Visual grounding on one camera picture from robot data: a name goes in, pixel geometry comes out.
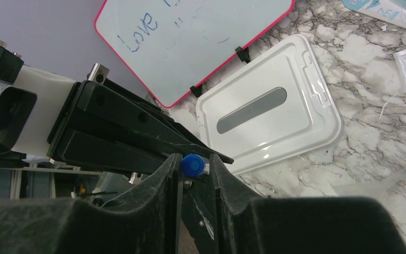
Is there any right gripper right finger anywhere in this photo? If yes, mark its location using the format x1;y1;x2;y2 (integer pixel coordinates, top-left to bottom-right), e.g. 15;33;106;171
209;154;406;253

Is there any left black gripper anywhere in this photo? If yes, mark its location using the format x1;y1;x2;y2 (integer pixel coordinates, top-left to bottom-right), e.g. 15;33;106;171
0;40;214;175

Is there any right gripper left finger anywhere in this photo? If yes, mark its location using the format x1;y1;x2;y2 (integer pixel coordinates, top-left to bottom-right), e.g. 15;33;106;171
0;153;183;253

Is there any clear glass funnel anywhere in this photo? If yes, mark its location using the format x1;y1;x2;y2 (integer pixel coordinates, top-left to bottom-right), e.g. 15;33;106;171
331;167;406;199

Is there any pink framed whiteboard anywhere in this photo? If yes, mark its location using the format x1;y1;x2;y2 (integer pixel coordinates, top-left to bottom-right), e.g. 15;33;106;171
94;0;295;108

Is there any white plastic bin lid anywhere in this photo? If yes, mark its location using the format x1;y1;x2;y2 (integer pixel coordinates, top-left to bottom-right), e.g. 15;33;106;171
196;34;344;175

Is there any blue packaged item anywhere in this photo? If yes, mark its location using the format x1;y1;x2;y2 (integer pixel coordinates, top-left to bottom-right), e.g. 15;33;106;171
342;0;406;29

